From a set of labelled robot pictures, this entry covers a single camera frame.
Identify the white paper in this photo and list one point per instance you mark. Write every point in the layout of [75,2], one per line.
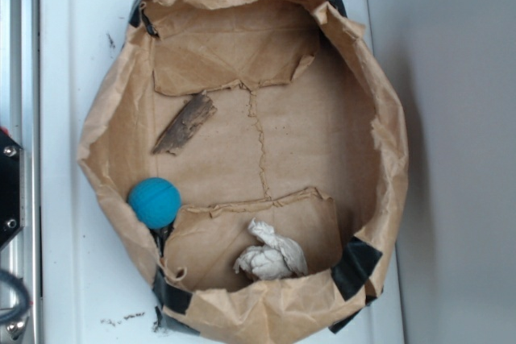
[277,258]

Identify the brown paper bag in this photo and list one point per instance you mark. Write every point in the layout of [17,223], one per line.
[232,49]

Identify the brown bark piece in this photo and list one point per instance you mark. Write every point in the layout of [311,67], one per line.
[185,125]

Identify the blue ball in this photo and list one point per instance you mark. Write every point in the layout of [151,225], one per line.
[155,202]

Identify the white plastic tray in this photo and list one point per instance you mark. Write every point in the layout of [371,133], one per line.
[93,293]

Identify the black metal bracket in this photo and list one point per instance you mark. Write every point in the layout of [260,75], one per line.
[11,196]

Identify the aluminium rail frame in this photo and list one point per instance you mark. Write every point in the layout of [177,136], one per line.
[20,107]

